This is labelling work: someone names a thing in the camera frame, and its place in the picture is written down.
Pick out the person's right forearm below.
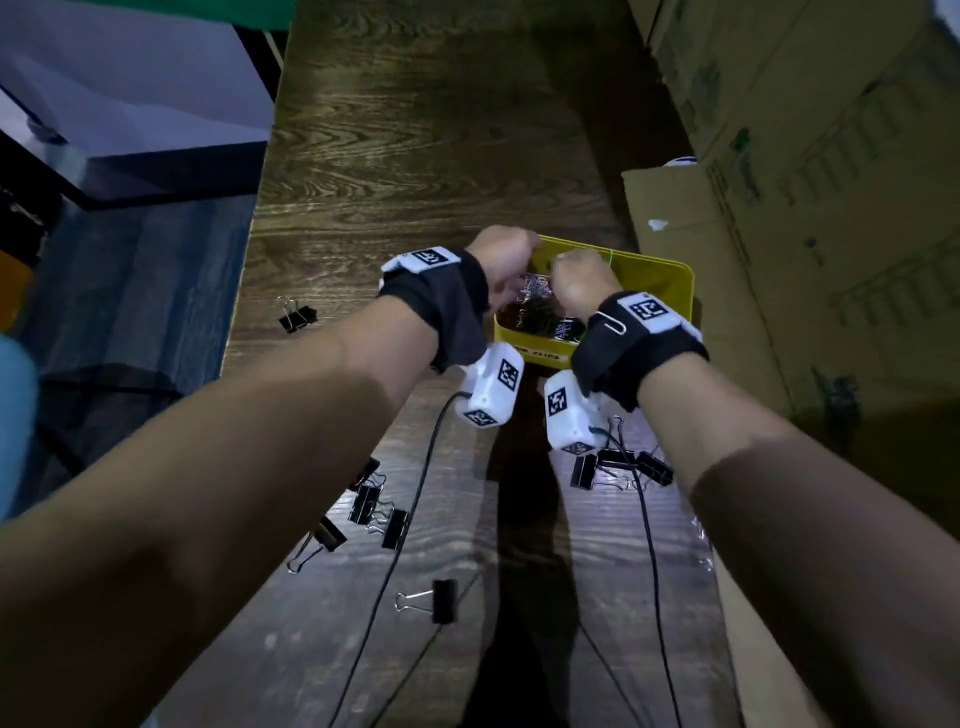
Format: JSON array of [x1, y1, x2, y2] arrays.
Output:
[[637, 352, 960, 728]]

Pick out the light blue chair seat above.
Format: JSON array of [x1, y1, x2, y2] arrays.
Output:
[[0, 333, 39, 519]]

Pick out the group of black binder clips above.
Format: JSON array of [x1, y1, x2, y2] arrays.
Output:
[[284, 416, 674, 625]]

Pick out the white cabinet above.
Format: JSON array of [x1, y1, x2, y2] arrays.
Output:
[[0, 0, 275, 211]]

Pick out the wooden table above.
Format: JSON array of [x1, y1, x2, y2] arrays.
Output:
[[149, 0, 744, 728]]

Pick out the small heap of paper clips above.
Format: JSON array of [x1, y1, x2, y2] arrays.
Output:
[[498, 273, 586, 343]]

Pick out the black cable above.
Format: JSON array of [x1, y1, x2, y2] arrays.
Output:
[[592, 427, 684, 728], [328, 389, 474, 728]]

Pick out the person's right hand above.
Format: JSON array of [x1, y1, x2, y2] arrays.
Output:
[[551, 248, 625, 324]]

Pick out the person's left hand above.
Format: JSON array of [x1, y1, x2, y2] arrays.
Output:
[[464, 224, 543, 313]]

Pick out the black shelf unit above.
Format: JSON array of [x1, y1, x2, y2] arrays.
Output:
[[0, 187, 46, 264]]

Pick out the person's left forearm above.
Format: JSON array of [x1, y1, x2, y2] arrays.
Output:
[[0, 296, 440, 728]]

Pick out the single black binder clip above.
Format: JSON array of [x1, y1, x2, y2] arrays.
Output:
[[275, 296, 319, 335]]

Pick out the black wristband with markers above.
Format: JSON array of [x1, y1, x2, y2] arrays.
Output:
[[377, 245, 490, 374], [569, 290, 710, 412]]

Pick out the brown cardboard box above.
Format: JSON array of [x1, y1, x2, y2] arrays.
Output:
[[620, 0, 960, 728]]

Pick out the yellow divided sorting bin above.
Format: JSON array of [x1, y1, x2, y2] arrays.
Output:
[[493, 234, 697, 370]]

